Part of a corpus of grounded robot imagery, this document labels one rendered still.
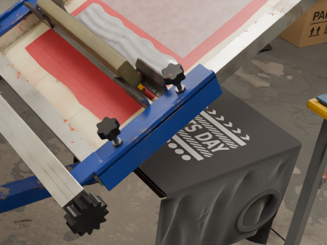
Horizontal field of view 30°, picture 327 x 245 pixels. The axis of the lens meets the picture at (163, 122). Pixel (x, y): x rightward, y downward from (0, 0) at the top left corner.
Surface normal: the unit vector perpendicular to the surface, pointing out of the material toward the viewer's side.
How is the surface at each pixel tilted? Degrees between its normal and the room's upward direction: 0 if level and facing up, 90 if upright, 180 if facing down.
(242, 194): 83
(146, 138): 90
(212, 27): 32
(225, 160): 0
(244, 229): 86
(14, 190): 0
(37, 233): 0
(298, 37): 90
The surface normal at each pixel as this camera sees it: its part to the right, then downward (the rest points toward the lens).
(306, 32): 0.55, 0.51
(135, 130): -0.32, -0.59
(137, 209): 0.13, -0.84
